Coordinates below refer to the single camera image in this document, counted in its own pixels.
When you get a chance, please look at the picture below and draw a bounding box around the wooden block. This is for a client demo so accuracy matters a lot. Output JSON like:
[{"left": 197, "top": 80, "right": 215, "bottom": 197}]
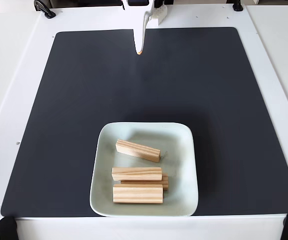
[
  {"left": 120, "top": 172, "right": 170, "bottom": 191},
  {"left": 115, "top": 139, "right": 162, "bottom": 164},
  {"left": 112, "top": 166, "right": 163, "bottom": 182},
  {"left": 112, "top": 184, "right": 164, "bottom": 205}
]

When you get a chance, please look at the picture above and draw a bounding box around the pale green square plate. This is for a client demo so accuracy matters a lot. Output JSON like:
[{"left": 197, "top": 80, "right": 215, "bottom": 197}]
[{"left": 89, "top": 121, "right": 199, "bottom": 218}]

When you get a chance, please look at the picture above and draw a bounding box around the black table clamp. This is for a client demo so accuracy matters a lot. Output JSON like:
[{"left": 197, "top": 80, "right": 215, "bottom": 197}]
[
  {"left": 33, "top": 0, "right": 57, "bottom": 20},
  {"left": 232, "top": 0, "right": 244, "bottom": 12}
]

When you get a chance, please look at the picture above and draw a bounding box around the black rubber mat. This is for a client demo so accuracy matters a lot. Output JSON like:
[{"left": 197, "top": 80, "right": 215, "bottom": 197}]
[{"left": 0, "top": 26, "right": 288, "bottom": 218}]

